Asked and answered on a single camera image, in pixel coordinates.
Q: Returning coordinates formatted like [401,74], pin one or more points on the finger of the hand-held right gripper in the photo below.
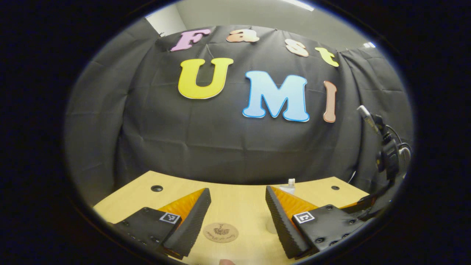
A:
[362,205]

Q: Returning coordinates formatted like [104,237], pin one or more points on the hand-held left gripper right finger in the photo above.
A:
[281,221]

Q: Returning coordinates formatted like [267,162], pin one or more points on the large ceiling light panel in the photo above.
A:
[298,4]

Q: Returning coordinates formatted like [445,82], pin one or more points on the black backdrop cloth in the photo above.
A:
[220,147]

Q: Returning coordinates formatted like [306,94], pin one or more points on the white toothpaste tube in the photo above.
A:
[291,183]

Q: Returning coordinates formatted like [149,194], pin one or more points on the round wooden coaster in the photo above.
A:
[220,232]

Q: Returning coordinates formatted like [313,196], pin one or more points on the light wooden desktop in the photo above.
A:
[239,202]

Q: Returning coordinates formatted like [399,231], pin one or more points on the small ceiling light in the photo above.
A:
[369,44]

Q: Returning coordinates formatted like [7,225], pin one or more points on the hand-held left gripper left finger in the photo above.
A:
[193,221]

